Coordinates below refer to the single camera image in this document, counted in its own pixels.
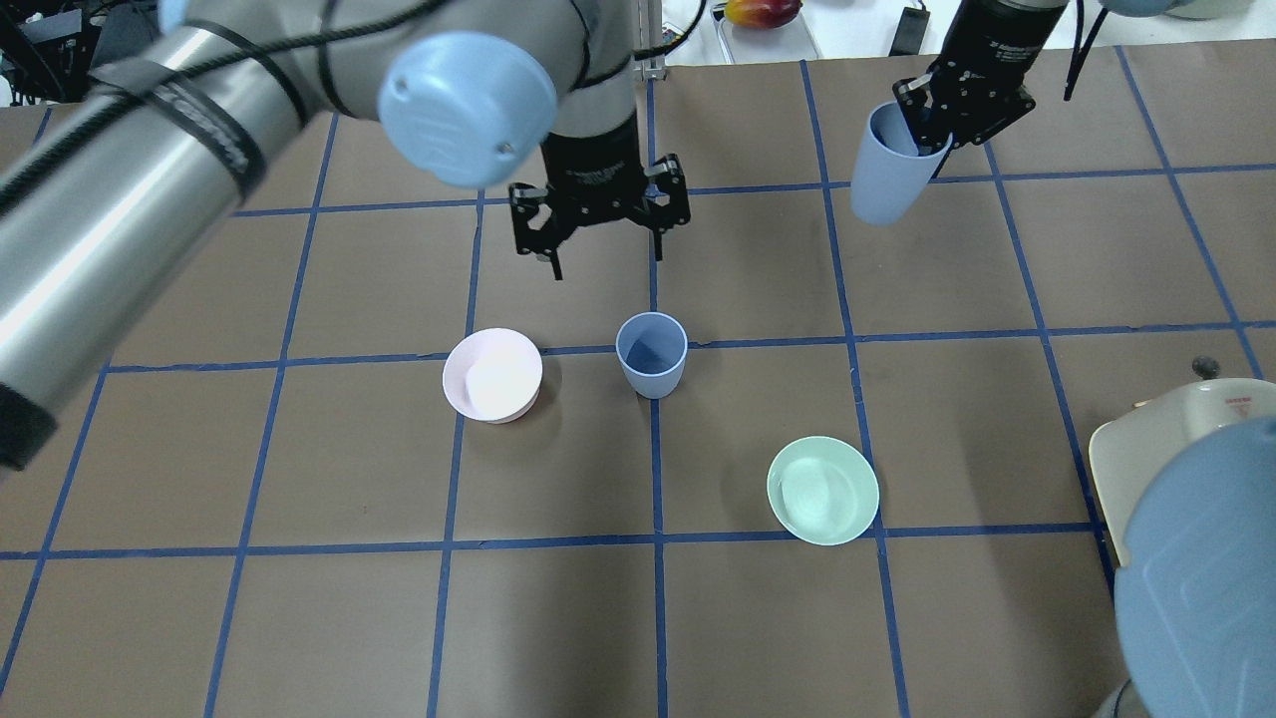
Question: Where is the blue cup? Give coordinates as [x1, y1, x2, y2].
[849, 101, 953, 226]
[615, 312, 689, 400]

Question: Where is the aluminium frame post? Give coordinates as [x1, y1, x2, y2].
[635, 0, 667, 82]

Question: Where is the pink bowl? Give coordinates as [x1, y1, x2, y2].
[441, 328, 544, 423]

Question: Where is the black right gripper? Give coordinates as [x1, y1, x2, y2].
[892, 1, 1065, 156]

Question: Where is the cream white toaster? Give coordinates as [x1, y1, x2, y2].
[1088, 355, 1275, 568]

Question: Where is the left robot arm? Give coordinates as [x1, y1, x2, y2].
[1, 1, 690, 471]

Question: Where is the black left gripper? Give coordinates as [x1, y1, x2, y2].
[509, 120, 690, 281]

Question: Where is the black braided cable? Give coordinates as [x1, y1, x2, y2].
[0, 0, 440, 121]

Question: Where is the red apple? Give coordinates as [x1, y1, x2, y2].
[722, 0, 803, 29]

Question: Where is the black power adapter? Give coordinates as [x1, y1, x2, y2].
[888, 4, 931, 56]

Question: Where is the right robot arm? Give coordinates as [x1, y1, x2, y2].
[866, 1, 1275, 717]

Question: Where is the mint green bowl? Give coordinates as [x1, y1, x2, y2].
[766, 436, 880, 546]

